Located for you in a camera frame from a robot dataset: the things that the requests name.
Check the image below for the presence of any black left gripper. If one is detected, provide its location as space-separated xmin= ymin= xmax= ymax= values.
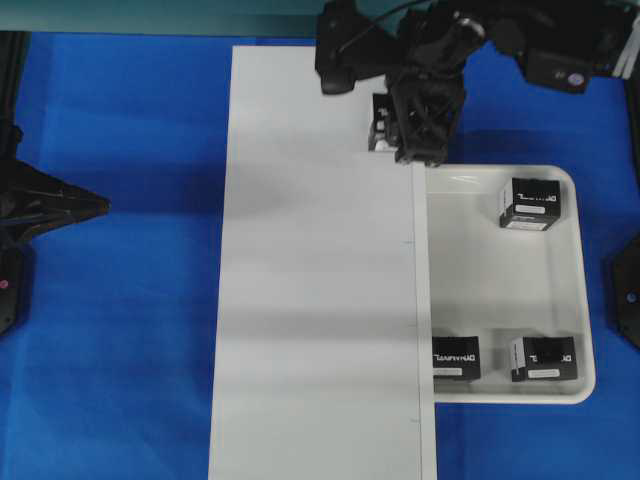
xmin=1 ymin=160 xmax=111 ymax=245

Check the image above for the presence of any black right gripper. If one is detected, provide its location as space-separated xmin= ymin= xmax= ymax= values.
xmin=387 ymin=19 xmax=485 ymax=166

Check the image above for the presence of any black box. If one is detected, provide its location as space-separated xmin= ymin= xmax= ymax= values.
xmin=510 ymin=337 xmax=578 ymax=382
xmin=498 ymin=177 xmax=562 ymax=231
xmin=368 ymin=93 xmax=400 ymax=152
xmin=432 ymin=336 xmax=481 ymax=381

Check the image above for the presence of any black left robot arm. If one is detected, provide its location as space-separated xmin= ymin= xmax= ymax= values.
xmin=1 ymin=31 xmax=110 ymax=333

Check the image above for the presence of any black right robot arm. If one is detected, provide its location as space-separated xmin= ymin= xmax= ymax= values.
xmin=315 ymin=1 xmax=639 ymax=167

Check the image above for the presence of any white plastic tray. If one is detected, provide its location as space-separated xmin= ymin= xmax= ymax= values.
xmin=426 ymin=165 xmax=596 ymax=404

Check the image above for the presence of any white base board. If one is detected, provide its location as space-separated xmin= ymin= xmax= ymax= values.
xmin=209 ymin=46 xmax=437 ymax=479

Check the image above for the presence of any blue table cloth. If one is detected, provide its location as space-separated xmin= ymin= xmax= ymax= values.
xmin=1 ymin=33 xmax=639 ymax=479

